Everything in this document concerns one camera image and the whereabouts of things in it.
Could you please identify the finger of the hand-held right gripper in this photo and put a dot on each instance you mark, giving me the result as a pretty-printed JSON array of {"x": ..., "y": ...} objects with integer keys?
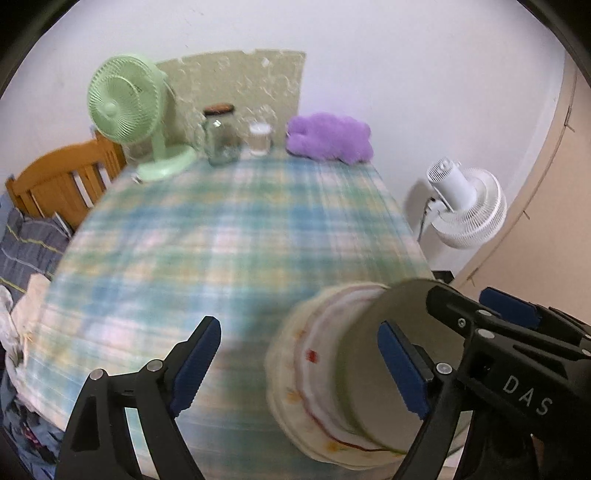
[
  {"x": 508, "y": 307},
  {"x": 452, "y": 307}
]

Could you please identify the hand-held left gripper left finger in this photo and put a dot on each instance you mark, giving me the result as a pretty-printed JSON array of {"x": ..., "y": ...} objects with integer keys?
[{"x": 198, "y": 364}]

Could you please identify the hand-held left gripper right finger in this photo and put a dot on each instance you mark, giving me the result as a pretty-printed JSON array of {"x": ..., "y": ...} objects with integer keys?
[{"x": 401, "y": 364}]

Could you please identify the grey floral ceramic bowl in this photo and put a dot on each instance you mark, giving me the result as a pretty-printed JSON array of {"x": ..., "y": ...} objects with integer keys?
[{"x": 369, "y": 350}]

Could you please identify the small purple-rimmed plate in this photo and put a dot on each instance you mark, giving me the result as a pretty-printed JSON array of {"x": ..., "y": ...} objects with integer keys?
[{"x": 318, "y": 369}]

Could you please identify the scalloped yellow flower plate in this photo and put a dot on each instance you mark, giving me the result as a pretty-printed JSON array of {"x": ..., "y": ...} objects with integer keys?
[{"x": 274, "y": 406}]

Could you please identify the beige door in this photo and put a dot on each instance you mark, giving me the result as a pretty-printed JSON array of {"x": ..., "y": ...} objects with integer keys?
[{"x": 545, "y": 230}]

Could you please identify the white electric fan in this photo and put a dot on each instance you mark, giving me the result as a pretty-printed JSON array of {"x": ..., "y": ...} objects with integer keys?
[{"x": 475, "y": 207}]

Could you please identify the plaid tablecloth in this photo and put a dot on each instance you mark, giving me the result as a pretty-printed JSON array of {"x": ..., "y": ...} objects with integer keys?
[{"x": 207, "y": 240}]

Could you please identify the peach printed cloth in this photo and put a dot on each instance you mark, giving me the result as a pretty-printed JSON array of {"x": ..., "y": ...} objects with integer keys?
[{"x": 27, "y": 304}]

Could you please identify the dark clothes pile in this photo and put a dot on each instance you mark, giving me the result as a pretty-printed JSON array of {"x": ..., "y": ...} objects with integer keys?
[{"x": 23, "y": 438}]

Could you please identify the white plastic bag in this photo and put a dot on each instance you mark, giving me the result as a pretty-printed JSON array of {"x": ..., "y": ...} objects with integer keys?
[{"x": 7, "y": 323}]

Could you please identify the grey plaid pillow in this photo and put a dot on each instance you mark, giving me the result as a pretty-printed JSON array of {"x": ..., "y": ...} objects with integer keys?
[{"x": 27, "y": 244}]

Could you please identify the purple plush toy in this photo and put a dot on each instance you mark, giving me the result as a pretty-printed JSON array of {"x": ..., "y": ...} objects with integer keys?
[{"x": 328, "y": 136}]

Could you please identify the glass jar with brown lid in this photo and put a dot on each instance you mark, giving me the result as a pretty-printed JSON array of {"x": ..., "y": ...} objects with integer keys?
[{"x": 220, "y": 138}]

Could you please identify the clear cotton swab container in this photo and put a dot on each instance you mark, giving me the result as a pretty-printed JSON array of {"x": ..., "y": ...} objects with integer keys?
[{"x": 260, "y": 138}]

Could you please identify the wooden bed headboard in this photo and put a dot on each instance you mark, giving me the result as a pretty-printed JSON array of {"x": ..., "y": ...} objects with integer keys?
[{"x": 51, "y": 170}]

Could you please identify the green desk fan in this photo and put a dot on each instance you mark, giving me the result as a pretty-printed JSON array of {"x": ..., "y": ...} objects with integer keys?
[{"x": 120, "y": 106}]

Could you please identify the green patterned wall mat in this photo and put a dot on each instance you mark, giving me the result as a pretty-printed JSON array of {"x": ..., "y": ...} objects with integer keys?
[{"x": 240, "y": 83}]

